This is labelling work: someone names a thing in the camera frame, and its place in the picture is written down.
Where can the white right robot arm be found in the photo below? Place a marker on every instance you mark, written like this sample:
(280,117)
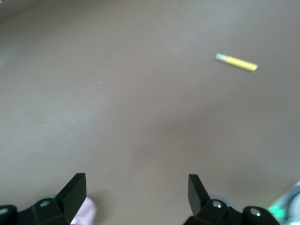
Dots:
(290,204)

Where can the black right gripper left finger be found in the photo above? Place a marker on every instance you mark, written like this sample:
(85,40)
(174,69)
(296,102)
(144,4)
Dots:
(68,201)

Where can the brown table cover sheet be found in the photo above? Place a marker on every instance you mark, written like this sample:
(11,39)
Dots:
(131,105)

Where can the yellow marker pen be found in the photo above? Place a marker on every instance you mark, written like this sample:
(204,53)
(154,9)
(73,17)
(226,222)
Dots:
(236,62)

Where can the pink plastic cup holder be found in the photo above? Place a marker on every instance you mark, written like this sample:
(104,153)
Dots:
(87,209)

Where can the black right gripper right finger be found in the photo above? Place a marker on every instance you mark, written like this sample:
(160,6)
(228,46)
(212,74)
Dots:
(201,201)

